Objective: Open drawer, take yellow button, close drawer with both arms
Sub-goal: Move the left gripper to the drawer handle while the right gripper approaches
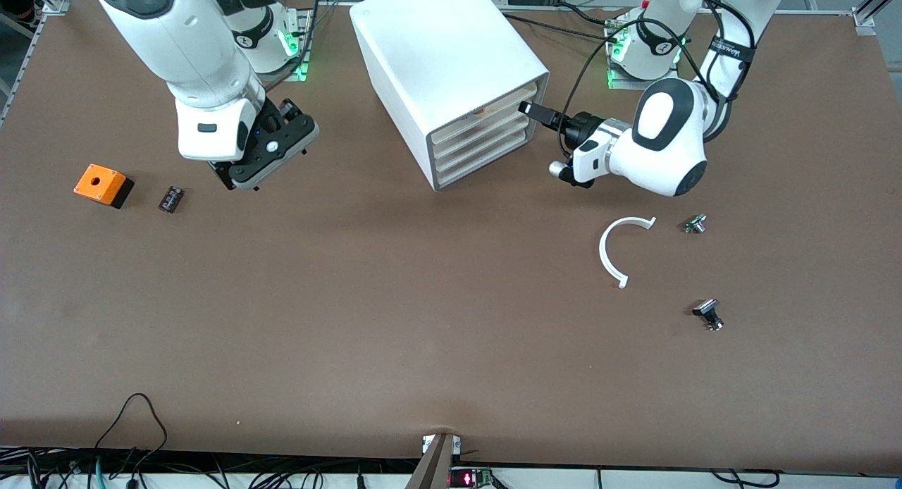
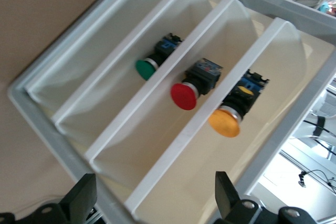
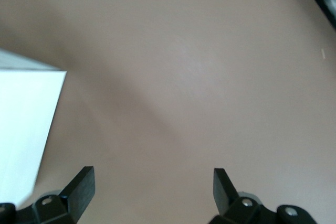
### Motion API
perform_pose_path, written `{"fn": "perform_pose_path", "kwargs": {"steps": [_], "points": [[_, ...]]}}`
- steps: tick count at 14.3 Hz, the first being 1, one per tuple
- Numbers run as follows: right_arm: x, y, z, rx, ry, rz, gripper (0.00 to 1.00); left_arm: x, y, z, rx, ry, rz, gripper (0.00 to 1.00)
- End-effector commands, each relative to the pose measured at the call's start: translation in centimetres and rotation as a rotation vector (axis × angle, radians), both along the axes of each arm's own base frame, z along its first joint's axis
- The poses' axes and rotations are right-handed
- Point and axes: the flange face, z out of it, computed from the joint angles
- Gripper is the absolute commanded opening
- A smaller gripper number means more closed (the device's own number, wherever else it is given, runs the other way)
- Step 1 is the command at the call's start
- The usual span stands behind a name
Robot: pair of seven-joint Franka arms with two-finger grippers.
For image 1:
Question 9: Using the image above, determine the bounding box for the white plastic drawer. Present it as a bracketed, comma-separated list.
[431, 98, 540, 162]
[434, 128, 531, 190]
[433, 114, 535, 176]
[428, 79, 549, 147]

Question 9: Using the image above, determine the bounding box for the white drawer cabinet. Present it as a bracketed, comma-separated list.
[350, 0, 550, 192]

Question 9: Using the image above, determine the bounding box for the orange box with hole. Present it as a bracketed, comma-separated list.
[73, 163, 135, 209]

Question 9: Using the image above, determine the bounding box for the red display circuit board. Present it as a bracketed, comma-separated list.
[450, 466, 494, 488]

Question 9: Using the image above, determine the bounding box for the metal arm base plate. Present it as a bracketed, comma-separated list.
[234, 10, 314, 82]
[606, 20, 683, 92]

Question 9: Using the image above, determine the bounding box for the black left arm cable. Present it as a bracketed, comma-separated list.
[560, 0, 758, 159]

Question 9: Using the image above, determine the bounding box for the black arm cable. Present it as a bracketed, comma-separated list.
[560, 0, 758, 159]
[262, 0, 321, 92]

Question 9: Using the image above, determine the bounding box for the black table cable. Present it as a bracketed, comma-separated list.
[502, 10, 621, 46]

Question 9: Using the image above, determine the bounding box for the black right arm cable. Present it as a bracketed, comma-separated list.
[262, 0, 321, 92]

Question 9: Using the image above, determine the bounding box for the white semicircular bracket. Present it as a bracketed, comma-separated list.
[598, 216, 657, 290]

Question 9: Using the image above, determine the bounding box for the black looped cable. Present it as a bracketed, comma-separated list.
[94, 392, 168, 476]

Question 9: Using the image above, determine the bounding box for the wooden post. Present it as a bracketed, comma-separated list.
[404, 433, 457, 489]

